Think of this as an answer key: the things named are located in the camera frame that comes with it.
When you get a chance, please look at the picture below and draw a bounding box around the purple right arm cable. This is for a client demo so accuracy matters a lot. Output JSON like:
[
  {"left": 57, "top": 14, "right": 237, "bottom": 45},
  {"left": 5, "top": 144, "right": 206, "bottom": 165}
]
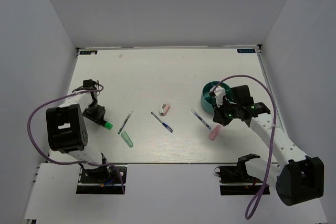
[{"left": 209, "top": 74, "right": 279, "bottom": 220}]

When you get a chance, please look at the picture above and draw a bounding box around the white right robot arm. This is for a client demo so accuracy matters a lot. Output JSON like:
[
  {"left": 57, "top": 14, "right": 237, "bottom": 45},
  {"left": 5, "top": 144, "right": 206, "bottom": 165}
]
[{"left": 209, "top": 85, "right": 324, "bottom": 206}]

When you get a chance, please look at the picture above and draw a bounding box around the mint green correction pen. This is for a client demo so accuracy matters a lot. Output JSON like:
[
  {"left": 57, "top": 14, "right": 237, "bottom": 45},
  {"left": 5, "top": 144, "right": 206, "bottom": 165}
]
[{"left": 120, "top": 131, "right": 134, "bottom": 148}]

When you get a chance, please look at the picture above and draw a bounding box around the pink white small stapler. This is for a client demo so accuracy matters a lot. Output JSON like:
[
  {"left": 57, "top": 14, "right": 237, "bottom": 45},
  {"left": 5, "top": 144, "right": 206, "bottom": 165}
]
[{"left": 159, "top": 103, "right": 170, "bottom": 116}]

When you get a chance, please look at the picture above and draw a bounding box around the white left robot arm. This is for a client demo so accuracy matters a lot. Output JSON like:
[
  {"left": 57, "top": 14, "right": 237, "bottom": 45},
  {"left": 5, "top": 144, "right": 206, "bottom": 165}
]
[{"left": 46, "top": 79, "right": 113, "bottom": 182}]

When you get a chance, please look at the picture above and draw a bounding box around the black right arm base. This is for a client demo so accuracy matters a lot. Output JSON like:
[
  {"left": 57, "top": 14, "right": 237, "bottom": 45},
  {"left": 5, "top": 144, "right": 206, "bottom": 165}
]
[{"left": 214, "top": 165, "right": 262, "bottom": 196}]

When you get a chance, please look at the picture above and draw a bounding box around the black green highlighter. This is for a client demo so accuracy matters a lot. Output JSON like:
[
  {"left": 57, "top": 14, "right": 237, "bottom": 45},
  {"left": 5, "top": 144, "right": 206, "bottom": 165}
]
[{"left": 101, "top": 121, "right": 113, "bottom": 130}]

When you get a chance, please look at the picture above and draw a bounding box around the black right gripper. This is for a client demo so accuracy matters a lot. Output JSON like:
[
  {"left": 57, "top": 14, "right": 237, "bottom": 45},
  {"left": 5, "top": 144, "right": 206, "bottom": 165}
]
[{"left": 213, "top": 97, "right": 240, "bottom": 126}]

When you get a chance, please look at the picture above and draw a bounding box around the teal round divided organizer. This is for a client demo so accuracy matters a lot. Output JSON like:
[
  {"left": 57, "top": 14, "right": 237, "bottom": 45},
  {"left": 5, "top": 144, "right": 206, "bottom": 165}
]
[{"left": 201, "top": 81, "right": 218, "bottom": 114}]

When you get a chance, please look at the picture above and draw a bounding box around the corner label sticker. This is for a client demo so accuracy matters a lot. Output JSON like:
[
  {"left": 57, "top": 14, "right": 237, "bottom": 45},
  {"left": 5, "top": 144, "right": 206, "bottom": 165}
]
[
  {"left": 237, "top": 48, "right": 256, "bottom": 54},
  {"left": 79, "top": 50, "right": 98, "bottom": 55}
]

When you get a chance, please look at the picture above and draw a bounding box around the blue clear ballpoint pen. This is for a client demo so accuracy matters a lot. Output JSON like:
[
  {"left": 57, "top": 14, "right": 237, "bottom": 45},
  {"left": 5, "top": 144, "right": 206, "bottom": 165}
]
[{"left": 151, "top": 112, "right": 173, "bottom": 133}]

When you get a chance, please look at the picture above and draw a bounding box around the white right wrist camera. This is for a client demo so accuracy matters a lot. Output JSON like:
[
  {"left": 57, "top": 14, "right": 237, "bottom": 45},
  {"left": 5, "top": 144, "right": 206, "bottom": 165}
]
[{"left": 210, "top": 86, "right": 226, "bottom": 107}]

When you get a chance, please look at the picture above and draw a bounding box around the blue clear gel pen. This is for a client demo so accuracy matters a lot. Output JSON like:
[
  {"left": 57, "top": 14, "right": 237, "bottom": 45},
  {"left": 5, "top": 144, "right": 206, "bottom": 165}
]
[{"left": 190, "top": 108, "right": 211, "bottom": 130}]

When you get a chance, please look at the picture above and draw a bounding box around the pink correction pen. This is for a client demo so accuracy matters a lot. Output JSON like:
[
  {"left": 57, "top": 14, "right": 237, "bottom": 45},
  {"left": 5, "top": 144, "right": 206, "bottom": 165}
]
[{"left": 208, "top": 125, "right": 222, "bottom": 141}]

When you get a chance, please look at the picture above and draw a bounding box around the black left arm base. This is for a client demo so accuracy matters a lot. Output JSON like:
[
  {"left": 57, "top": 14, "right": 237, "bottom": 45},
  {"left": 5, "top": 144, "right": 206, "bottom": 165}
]
[{"left": 76, "top": 166, "right": 128, "bottom": 195}]

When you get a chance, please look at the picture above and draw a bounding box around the left corner label sticker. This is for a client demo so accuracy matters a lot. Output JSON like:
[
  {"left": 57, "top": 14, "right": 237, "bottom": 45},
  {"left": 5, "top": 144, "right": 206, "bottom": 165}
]
[{"left": 79, "top": 50, "right": 98, "bottom": 55}]

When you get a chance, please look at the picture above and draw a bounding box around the right corner label sticker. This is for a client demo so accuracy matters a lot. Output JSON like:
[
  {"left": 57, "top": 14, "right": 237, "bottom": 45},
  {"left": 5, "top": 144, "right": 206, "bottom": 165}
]
[{"left": 237, "top": 48, "right": 256, "bottom": 54}]

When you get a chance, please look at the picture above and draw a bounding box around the green clear gel pen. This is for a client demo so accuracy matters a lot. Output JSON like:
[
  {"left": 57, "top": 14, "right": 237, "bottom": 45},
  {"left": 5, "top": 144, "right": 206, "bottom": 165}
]
[{"left": 118, "top": 110, "right": 134, "bottom": 135}]

